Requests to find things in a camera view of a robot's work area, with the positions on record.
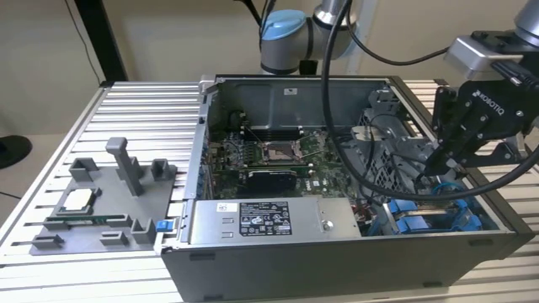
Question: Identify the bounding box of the thin black wire loop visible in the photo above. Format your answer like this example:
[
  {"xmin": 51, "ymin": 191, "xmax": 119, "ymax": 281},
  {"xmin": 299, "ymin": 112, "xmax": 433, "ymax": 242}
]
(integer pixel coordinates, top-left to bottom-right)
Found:
[{"xmin": 362, "ymin": 112, "xmax": 409, "ymax": 205}]

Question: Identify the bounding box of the metal disk bay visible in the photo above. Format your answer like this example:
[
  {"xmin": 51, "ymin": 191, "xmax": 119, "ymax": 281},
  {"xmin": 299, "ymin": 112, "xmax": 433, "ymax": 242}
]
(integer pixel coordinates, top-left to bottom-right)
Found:
[{"xmin": 381, "ymin": 197, "xmax": 486, "ymax": 237}]

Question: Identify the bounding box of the CPU socket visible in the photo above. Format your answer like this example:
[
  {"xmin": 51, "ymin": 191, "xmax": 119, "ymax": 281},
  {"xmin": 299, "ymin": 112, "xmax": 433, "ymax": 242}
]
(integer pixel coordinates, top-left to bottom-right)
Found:
[{"xmin": 259, "ymin": 140, "xmax": 306, "ymax": 162}]

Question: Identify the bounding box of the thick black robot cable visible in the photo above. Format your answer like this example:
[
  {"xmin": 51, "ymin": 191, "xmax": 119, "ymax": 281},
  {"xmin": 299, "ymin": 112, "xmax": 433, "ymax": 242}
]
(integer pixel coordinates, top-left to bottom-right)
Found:
[{"xmin": 319, "ymin": 0, "xmax": 539, "ymax": 201}]

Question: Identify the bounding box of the open black PC case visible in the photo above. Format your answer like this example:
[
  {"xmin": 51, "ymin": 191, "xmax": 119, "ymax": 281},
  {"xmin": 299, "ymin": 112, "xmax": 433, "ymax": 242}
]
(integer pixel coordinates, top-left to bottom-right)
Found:
[{"xmin": 162, "ymin": 74, "xmax": 535, "ymax": 293}]

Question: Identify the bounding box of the black vertical post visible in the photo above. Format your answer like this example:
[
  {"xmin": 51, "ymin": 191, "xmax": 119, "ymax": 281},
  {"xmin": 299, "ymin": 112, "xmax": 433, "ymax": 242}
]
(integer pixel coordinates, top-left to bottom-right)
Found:
[{"xmin": 74, "ymin": 0, "xmax": 130, "ymax": 83}]

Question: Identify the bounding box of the green motherboard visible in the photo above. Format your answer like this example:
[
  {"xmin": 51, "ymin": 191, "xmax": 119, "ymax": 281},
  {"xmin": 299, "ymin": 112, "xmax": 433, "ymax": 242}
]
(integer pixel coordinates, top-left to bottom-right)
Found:
[{"xmin": 208, "ymin": 126, "xmax": 366, "ymax": 203}]

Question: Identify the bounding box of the black round stand foot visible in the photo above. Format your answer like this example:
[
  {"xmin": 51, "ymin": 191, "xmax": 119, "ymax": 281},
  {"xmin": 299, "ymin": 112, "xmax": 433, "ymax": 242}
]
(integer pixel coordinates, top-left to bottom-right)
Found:
[{"xmin": 0, "ymin": 135, "xmax": 34, "ymax": 169}]

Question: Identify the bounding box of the black camera cable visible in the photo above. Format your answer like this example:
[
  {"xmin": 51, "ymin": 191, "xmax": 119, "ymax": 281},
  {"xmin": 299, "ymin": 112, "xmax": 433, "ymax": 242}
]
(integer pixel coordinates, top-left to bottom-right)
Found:
[{"xmin": 351, "ymin": 15, "xmax": 451, "ymax": 66}]

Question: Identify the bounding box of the black wrist camera plate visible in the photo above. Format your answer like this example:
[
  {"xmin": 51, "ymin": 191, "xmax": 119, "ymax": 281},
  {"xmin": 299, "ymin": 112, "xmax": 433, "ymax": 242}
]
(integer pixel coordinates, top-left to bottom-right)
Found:
[{"xmin": 431, "ymin": 85, "xmax": 459, "ymax": 140}]

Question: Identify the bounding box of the green RAM stick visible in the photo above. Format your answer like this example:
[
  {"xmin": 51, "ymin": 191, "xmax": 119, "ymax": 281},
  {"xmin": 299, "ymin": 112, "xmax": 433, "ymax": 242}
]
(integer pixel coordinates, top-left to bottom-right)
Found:
[{"xmin": 46, "ymin": 215, "xmax": 127, "ymax": 225}]

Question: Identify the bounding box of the silver power supply unit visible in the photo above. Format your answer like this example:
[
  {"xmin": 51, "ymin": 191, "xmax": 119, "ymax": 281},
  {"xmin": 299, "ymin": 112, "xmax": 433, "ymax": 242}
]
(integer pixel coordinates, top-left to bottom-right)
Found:
[{"xmin": 191, "ymin": 198, "xmax": 363, "ymax": 246}]

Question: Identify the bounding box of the silver CPU chip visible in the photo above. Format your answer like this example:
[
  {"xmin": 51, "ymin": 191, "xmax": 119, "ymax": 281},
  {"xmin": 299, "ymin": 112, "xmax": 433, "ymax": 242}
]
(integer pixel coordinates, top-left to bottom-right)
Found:
[{"xmin": 63, "ymin": 189, "xmax": 100, "ymax": 211}]

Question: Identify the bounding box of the black cable behind arm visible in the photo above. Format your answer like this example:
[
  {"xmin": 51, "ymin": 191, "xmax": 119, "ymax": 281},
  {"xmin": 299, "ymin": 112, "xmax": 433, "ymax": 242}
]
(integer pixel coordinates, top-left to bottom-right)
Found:
[{"xmin": 239, "ymin": 0, "xmax": 279, "ymax": 29}]

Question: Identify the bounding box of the black graphics card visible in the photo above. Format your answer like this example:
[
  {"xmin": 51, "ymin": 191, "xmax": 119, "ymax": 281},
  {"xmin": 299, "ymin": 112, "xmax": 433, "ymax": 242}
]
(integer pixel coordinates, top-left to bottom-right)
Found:
[{"xmin": 246, "ymin": 169, "xmax": 299, "ymax": 192}]

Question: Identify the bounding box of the grey perforated drive cage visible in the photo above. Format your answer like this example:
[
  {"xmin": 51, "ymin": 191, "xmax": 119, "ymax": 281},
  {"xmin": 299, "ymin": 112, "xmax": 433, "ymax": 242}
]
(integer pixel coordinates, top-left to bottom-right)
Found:
[{"xmin": 349, "ymin": 90, "xmax": 442, "ymax": 203}]

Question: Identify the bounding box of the black RAM slot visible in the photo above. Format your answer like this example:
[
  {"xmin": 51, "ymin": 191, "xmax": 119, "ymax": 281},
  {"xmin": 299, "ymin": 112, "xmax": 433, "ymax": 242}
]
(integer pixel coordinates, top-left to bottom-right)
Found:
[
  {"xmin": 243, "ymin": 160, "xmax": 312, "ymax": 165},
  {"xmin": 243, "ymin": 163, "xmax": 314, "ymax": 169}
]

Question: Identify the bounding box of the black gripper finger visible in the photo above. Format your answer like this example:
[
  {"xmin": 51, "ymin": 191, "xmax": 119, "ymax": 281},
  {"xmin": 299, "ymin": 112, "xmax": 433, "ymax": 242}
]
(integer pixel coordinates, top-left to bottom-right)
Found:
[
  {"xmin": 423, "ymin": 104, "xmax": 477, "ymax": 177},
  {"xmin": 449, "ymin": 124, "xmax": 493, "ymax": 178}
]

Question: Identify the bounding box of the metal socket cover frame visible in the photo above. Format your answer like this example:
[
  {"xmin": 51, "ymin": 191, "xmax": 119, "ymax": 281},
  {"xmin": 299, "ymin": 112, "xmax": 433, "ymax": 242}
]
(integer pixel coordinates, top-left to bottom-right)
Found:
[{"xmin": 294, "ymin": 133, "xmax": 328, "ymax": 157}]

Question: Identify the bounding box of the hard disk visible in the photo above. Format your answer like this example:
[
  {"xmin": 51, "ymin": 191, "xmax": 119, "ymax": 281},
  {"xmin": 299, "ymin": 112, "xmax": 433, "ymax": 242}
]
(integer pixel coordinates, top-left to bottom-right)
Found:
[{"xmin": 387, "ymin": 198, "xmax": 473, "ymax": 218}]

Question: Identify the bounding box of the blue disk data wire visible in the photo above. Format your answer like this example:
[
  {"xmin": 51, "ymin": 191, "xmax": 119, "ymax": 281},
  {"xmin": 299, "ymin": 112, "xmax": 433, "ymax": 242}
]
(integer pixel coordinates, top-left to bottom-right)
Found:
[{"xmin": 433, "ymin": 180, "xmax": 463, "ymax": 199}]

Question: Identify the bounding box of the black disk power wire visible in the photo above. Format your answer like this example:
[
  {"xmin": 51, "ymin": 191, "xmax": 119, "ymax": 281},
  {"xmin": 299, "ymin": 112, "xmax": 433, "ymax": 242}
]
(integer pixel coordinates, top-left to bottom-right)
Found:
[{"xmin": 390, "ymin": 151, "xmax": 429, "ymax": 193}]

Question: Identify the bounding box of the coloured power wire bundle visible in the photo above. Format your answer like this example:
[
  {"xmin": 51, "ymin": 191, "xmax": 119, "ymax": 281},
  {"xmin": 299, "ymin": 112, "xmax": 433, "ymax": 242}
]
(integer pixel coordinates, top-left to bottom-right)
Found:
[{"xmin": 351, "ymin": 203, "xmax": 381, "ymax": 229}]

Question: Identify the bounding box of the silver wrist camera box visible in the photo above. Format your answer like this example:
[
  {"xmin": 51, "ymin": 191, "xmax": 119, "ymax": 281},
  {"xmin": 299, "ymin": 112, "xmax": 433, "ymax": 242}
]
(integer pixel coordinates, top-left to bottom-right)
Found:
[{"xmin": 445, "ymin": 36, "xmax": 526, "ymax": 80}]

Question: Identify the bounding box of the grey parts rack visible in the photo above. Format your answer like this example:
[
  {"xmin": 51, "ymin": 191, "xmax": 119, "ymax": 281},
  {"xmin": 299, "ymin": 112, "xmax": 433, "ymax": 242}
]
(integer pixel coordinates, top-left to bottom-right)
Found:
[{"xmin": 28, "ymin": 137, "xmax": 178, "ymax": 256}]

